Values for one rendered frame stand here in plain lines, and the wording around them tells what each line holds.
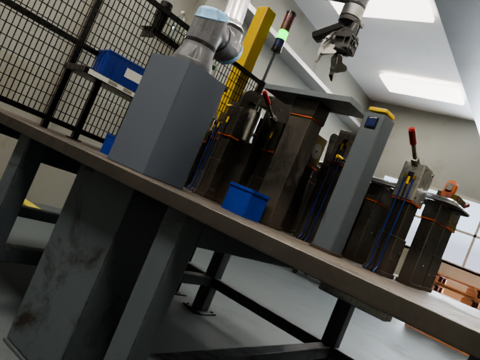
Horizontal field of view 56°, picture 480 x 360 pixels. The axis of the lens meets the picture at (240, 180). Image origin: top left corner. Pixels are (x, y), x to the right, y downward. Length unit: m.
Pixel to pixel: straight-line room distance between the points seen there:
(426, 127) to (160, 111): 7.55
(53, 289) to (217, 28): 1.02
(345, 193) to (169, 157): 0.59
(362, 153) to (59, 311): 1.05
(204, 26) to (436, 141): 7.30
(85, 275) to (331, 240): 0.75
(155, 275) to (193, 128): 0.57
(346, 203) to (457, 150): 7.24
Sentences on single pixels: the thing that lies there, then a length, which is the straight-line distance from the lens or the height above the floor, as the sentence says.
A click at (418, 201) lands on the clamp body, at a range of 1.52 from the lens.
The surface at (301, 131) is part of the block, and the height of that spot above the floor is 1.03.
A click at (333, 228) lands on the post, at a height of 0.77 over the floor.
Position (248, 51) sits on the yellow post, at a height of 1.67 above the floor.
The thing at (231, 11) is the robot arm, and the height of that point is 1.38.
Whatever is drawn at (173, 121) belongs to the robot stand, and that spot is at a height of 0.90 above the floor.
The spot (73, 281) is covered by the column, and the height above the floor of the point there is 0.31.
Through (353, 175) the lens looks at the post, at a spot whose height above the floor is 0.94.
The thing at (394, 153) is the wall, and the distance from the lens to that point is 8.76.
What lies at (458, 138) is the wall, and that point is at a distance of 8.63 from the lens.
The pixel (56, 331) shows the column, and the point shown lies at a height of 0.15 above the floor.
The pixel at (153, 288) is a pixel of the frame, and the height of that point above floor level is 0.45.
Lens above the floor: 0.75
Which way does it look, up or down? 2 degrees up
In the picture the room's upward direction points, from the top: 23 degrees clockwise
